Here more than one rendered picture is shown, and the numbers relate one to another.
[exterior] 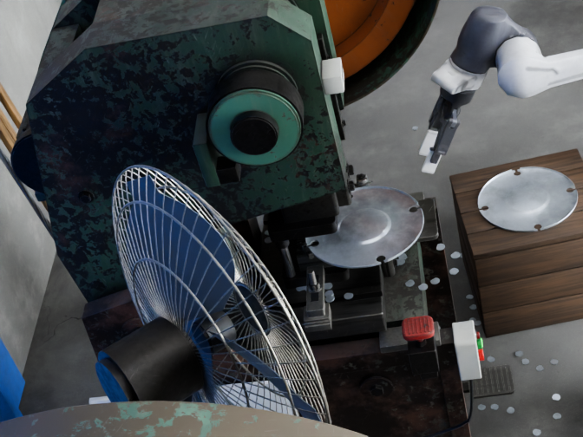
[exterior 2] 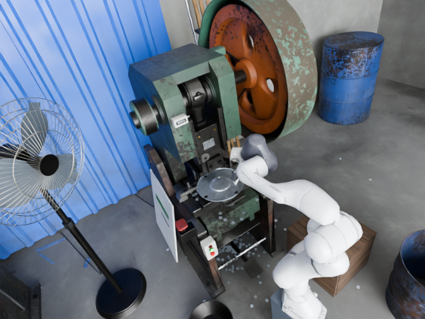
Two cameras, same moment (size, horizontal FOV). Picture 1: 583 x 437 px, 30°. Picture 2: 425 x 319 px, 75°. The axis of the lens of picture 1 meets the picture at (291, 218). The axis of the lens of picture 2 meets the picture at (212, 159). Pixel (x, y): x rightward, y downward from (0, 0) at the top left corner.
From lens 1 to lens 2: 1.82 m
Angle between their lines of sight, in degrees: 43
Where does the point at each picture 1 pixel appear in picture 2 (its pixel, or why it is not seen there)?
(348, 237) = (211, 182)
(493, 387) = (250, 269)
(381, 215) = (227, 185)
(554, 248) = not seen: hidden behind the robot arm
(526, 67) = (241, 169)
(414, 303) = (211, 219)
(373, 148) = (348, 175)
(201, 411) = not seen: outside the picture
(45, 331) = not seen: hidden behind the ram
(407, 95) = (384, 168)
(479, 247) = (292, 228)
